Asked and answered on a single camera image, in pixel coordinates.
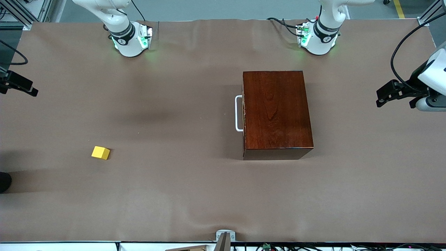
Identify yellow cube block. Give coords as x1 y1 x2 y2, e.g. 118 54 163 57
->
91 146 110 160

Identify white metal drawer handle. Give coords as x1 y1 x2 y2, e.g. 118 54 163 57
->
235 95 244 132

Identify dark brown wooden drawer box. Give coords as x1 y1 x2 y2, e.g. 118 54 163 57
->
242 70 314 161

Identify black round object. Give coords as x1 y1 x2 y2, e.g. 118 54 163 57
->
0 172 12 193

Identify brown table mat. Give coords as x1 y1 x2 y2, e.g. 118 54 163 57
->
0 18 446 243

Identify light wooden board piece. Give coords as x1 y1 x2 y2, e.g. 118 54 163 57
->
165 245 210 251

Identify black right arm wrist cable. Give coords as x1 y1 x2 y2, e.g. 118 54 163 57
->
0 39 29 66

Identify black arm wrist cable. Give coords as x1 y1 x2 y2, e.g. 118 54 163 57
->
390 12 446 93
0 39 29 66

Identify black left arm wrist cable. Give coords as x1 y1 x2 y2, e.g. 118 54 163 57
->
390 12 446 93

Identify aluminium frame profile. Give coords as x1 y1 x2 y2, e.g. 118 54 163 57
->
0 0 53 30
417 0 446 27

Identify black left arm base cables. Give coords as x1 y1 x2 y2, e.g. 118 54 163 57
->
267 16 316 37

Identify black right arm base cable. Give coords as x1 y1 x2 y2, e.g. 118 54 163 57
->
131 0 146 22

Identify grey metal camera bracket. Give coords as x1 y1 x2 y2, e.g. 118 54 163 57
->
216 229 236 251

